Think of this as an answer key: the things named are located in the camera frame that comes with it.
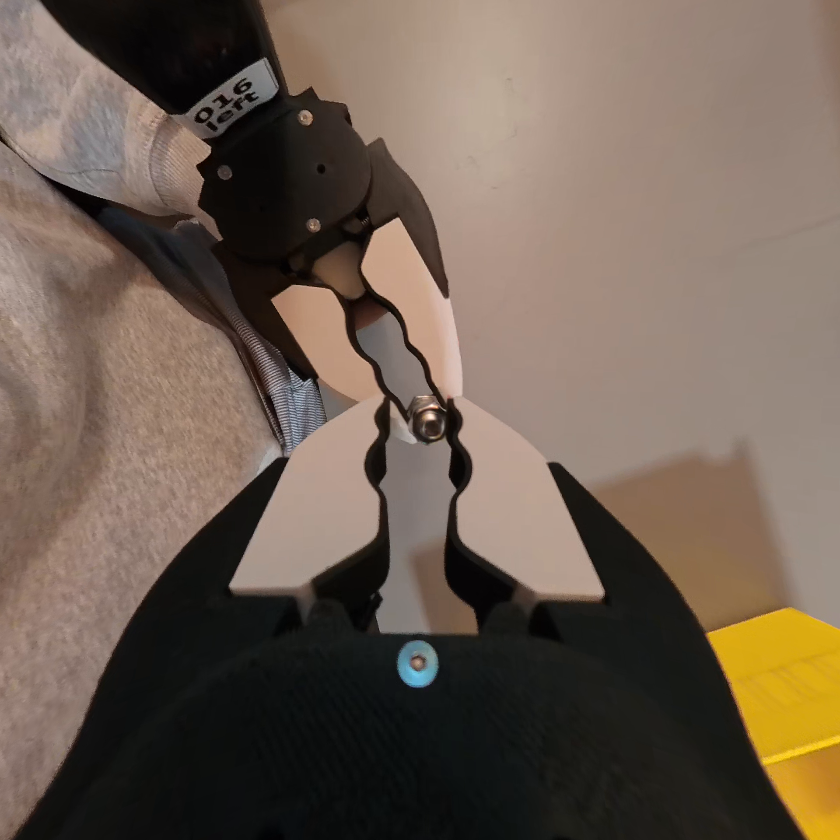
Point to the blue striped shirt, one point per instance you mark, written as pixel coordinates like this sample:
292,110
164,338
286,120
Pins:
262,354

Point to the person's left forearm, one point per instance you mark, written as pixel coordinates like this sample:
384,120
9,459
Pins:
85,111

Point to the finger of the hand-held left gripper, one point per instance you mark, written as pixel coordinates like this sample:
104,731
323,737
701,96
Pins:
321,334
420,295

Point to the yellow plastic bin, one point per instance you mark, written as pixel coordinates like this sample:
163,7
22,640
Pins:
787,689

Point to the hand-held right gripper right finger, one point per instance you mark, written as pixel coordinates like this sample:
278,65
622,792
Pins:
525,518

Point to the person's grey sweatshirt torso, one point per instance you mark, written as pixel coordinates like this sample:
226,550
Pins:
98,459

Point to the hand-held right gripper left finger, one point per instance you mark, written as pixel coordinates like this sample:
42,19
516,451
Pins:
315,512

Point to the person's left hand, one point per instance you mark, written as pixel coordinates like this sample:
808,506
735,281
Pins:
371,316

